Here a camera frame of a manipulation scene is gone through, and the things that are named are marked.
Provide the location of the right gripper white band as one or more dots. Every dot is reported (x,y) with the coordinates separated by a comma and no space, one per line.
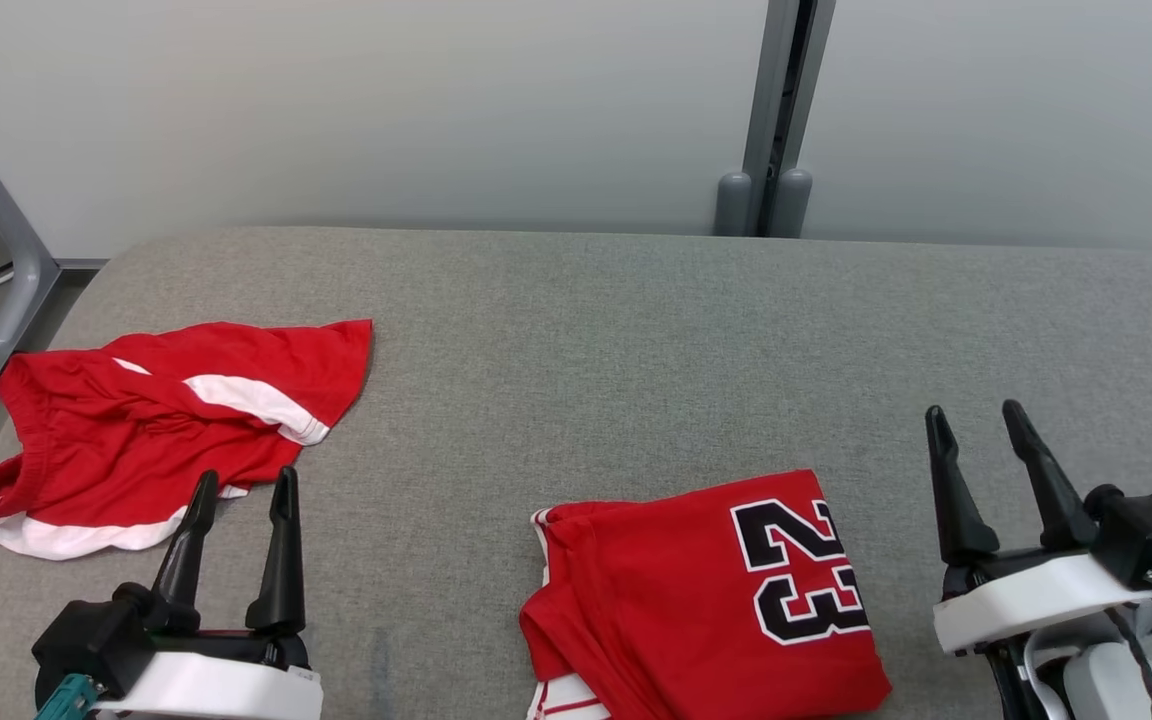
(1026,595)

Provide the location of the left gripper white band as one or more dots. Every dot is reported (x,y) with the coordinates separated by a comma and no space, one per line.
(216,685)

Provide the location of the red shorts with white hem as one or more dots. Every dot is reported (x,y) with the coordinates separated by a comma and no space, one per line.
(116,440)

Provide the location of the red jersey with white sleeves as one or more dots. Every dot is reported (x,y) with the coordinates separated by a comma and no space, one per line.
(656,600)

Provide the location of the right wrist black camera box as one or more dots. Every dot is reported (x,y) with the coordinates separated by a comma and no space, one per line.
(1151,535)

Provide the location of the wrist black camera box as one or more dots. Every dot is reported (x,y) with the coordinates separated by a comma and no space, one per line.
(1151,535)
(86,640)

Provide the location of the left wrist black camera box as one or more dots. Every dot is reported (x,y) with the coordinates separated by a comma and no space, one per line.
(86,640)

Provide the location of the grey rounded post foot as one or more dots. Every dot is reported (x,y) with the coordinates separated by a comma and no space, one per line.
(792,205)
(733,205)

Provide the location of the grey metal partition post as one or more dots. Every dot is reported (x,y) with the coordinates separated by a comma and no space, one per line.
(776,80)

